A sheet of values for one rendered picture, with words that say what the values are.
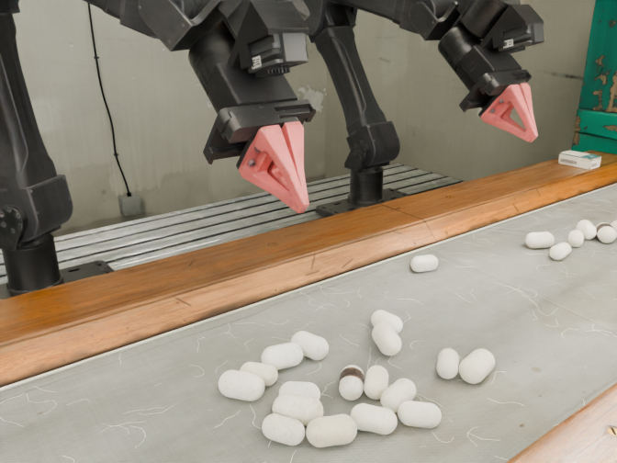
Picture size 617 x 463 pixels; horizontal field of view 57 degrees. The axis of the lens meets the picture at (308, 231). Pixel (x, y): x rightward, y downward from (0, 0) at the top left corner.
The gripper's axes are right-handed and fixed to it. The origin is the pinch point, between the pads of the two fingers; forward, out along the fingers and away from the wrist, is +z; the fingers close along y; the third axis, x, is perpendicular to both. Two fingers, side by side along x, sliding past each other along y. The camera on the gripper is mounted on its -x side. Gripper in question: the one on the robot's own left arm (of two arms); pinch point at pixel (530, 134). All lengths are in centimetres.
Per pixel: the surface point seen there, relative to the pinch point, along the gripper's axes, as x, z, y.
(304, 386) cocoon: -3, 19, -52
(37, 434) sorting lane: 4, 13, -69
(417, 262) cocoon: 4.8, 10.6, -27.4
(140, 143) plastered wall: 149, -125, 15
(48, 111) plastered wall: 136, -135, -20
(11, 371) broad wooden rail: 9, 7, -69
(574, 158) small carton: 9.7, 0.7, 23.9
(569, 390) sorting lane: -8.3, 28.7, -33.8
